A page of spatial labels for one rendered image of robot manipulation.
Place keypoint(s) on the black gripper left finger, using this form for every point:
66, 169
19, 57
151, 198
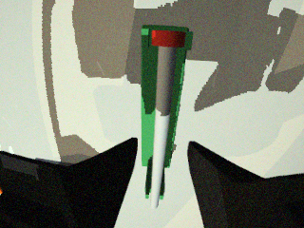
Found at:
89, 193

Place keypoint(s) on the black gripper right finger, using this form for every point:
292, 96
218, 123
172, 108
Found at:
229, 196

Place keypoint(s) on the grey pin with red cap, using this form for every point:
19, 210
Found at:
167, 41

